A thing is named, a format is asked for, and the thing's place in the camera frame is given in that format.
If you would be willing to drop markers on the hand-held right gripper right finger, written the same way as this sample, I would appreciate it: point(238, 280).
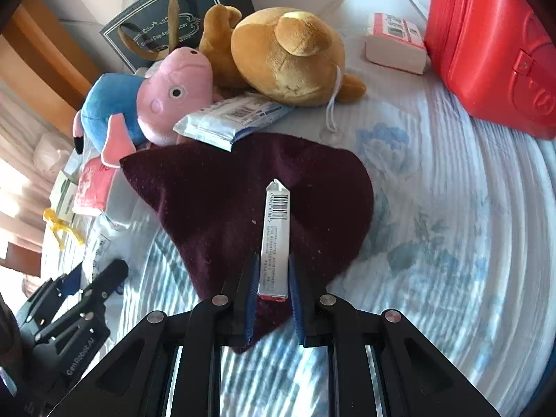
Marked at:
point(295, 299)

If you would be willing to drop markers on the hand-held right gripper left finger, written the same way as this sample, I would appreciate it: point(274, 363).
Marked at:
point(253, 299)

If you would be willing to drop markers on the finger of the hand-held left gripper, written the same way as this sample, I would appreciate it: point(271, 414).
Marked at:
point(108, 276)
point(71, 279)

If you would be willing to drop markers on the long white red-ended box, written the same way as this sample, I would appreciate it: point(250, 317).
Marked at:
point(274, 234)

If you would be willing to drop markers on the maroon knit hat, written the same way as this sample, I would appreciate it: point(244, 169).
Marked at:
point(217, 208)

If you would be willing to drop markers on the clear plastic packet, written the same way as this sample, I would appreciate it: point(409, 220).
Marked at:
point(99, 247)

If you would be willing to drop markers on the yellow small toy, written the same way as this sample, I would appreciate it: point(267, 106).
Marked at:
point(61, 226)

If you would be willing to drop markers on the green white box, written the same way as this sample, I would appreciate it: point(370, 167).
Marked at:
point(63, 195)

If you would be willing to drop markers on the pink tissue pack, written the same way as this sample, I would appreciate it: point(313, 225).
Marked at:
point(93, 186)

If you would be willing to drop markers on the sheer white curtain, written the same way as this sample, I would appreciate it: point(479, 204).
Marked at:
point(26, 160)

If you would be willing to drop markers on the blue-bodied pink pig plush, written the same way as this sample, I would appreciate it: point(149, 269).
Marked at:
point(130, 104)

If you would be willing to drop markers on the white blue wipe pack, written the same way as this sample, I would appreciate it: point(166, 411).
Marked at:
point(230, 121)

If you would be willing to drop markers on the brown bear plush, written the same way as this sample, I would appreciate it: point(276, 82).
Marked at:
point(282, 47)

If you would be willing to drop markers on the red white tissue pack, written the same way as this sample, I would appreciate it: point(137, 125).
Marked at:
point(393, 43)

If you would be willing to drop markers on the dark gift bag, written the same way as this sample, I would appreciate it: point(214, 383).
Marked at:
point(173, 8)

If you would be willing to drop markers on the red bear suitcase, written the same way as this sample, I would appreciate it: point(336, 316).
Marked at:
point(486, 52)

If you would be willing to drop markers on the wooden wall frame post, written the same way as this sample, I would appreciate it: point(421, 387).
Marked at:
point(34, 52)

